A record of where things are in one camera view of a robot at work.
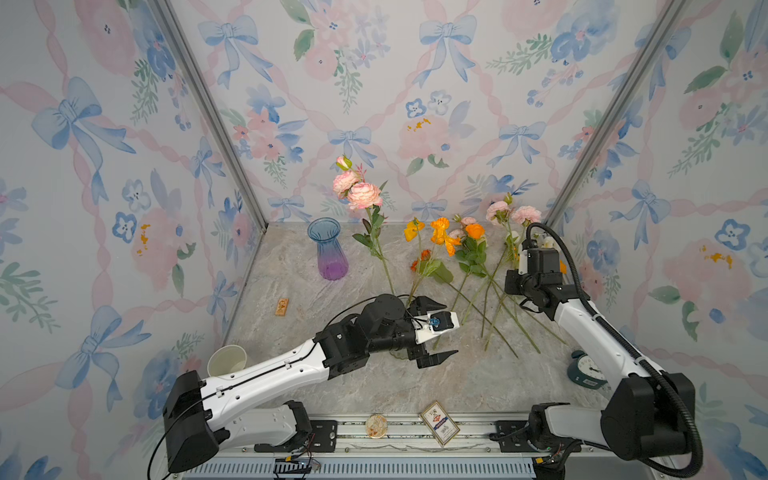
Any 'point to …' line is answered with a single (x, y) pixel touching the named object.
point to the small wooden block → (282, 306)
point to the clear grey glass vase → (401, 353)
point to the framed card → (440, 423)
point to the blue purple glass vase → (331, 259)
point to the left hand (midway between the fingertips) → (449, 324)
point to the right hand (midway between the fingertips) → (516, 274)
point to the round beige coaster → (376, 426)
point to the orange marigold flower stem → (438, 269)
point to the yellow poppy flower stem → (411, 228)
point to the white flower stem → (544, 237)
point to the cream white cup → (226, 361)
